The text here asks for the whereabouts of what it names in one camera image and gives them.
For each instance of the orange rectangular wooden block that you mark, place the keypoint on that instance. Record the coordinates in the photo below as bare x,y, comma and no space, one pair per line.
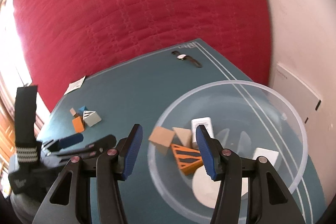
78,124

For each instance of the natural wood cube block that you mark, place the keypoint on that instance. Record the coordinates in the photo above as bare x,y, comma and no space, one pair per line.
271,155

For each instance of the natural wood triangular block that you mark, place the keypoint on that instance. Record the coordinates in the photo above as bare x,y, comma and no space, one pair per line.
184,135

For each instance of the white booklet on floor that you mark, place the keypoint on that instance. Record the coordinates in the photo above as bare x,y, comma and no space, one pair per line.
298,93

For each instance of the blue triangular block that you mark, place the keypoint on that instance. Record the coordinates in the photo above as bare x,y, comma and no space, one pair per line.
81,110

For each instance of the red quilted bedspread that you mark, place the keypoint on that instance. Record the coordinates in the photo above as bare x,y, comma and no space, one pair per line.
65,40

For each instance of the brown wooden block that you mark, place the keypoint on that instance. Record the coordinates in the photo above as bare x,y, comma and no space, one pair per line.
73,112

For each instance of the orange striped triangular block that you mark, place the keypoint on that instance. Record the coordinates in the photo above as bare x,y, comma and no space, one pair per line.
188,159

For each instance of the black strap wristwatch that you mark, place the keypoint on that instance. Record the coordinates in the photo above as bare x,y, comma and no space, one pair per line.
184,57

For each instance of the white paper card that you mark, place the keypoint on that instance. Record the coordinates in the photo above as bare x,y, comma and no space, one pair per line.
75,85

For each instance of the white zebra triangular block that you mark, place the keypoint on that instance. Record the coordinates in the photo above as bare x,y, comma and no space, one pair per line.
91,118

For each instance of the natural wood wedge block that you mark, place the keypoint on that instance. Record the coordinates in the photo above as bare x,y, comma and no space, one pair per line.
161,138

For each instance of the clear plastic bowl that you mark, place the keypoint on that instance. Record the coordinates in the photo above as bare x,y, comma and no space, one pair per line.
244,116

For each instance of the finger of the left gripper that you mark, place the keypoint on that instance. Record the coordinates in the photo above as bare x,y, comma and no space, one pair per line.
56,145
92,143

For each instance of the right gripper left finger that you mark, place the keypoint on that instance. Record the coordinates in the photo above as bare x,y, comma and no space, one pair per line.
128,149

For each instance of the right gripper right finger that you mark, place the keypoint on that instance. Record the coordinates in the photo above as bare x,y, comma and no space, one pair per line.
211,152

